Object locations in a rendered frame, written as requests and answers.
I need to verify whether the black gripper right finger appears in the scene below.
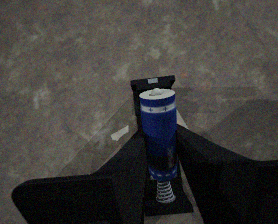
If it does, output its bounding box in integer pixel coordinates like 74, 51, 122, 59
176, 124, 278, 224

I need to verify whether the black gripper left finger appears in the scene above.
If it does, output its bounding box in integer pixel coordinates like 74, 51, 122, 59
12, 127, 148, 224

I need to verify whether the blue cylindrical battery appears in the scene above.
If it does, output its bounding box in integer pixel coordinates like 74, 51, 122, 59
139, 88, 178, 181

